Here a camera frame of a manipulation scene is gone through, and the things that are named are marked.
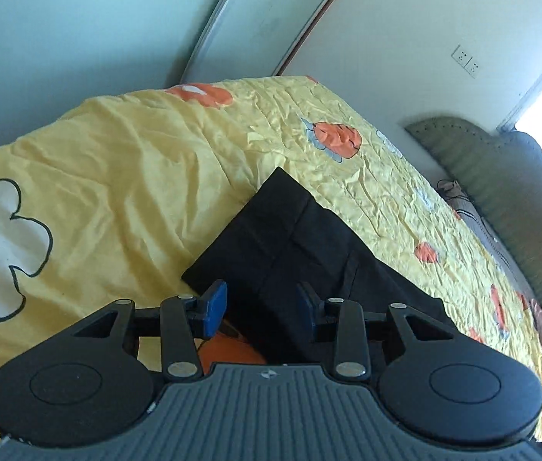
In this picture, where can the yellow printed blanket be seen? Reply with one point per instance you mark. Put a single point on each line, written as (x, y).
(122, 177)

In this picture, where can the printed pillow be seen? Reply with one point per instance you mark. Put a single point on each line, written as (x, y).
(463, 201)

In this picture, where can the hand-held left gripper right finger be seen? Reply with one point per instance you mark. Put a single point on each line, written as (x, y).
(307, 308)

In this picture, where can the black pants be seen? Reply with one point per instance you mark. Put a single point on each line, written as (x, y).
(300, 249)

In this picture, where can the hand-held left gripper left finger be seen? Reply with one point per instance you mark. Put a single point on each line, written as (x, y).
(217, 303)

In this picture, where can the pale green wardrobe sliding door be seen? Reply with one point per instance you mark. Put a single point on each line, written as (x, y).
(60, 33)
(261, 14)

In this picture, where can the green padded headboard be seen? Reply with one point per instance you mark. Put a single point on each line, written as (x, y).
(506, 187)

